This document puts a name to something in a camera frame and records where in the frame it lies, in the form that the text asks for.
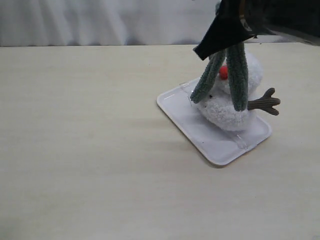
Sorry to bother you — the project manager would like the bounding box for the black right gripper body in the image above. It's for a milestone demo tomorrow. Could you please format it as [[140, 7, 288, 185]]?
[[239, 0, 320, 45]]

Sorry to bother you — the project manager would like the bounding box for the green knitted scarf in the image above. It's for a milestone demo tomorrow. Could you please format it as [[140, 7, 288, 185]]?
[[190, 42, 249, 112]]

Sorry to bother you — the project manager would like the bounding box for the white plush snowman toy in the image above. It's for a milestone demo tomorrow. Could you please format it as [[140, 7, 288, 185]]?
[[196, 51, 281, 132]]

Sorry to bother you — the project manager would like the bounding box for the white plastic tray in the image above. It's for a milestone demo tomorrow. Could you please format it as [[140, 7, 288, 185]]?
[[156, 78, 272, 167]]

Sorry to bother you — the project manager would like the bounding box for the white backdrop curtain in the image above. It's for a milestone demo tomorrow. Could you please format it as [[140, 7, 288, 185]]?
[[0, 0, 216, 47]]

